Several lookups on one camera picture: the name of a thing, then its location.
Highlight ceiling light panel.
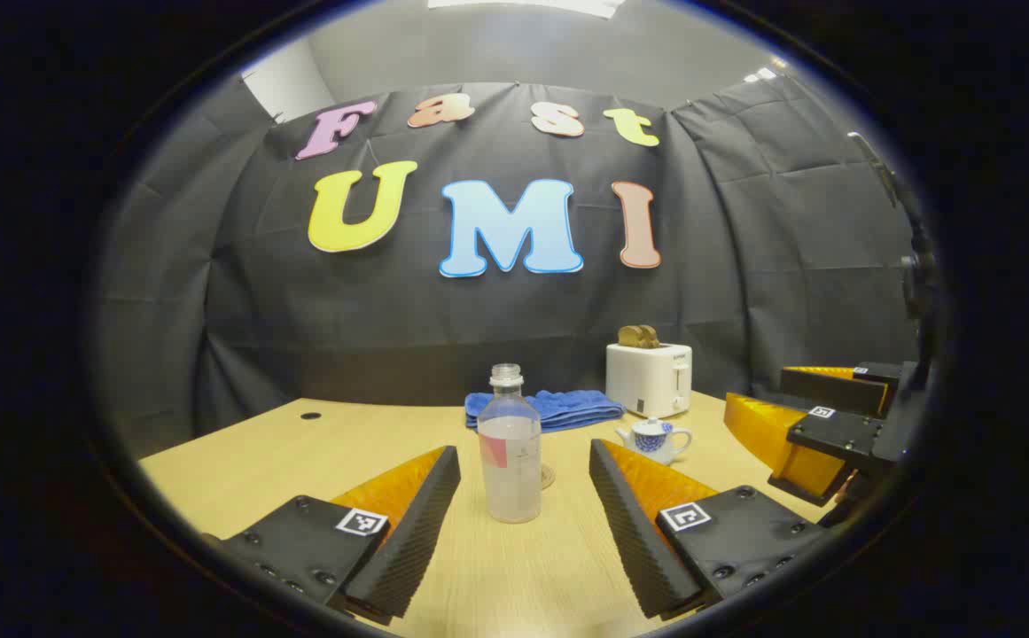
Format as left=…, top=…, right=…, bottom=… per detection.
left=430, top=0, right=621, bottom=17

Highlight clear plastic water bottle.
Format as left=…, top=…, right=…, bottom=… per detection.
left=479, top=363, right=542, bottom=524

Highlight black backdrop cloth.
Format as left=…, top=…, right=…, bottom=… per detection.
left=93, top=75, right=923, bottom=435

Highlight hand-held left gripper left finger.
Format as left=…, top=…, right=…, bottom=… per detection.
left=208, top=445, right=463, bottom=624

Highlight folded blue towel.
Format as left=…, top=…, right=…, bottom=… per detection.
left=465, top=390, right=626, bottom=433

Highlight blue patterned white teacup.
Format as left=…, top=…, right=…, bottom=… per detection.
left=616, top=424, right=693, bottom=467

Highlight white toaster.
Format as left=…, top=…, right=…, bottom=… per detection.
left=605, top=341, right=693, bottom=419

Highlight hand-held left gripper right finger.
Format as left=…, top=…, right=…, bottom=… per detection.
left=588, top=438, right=836, bottom=621

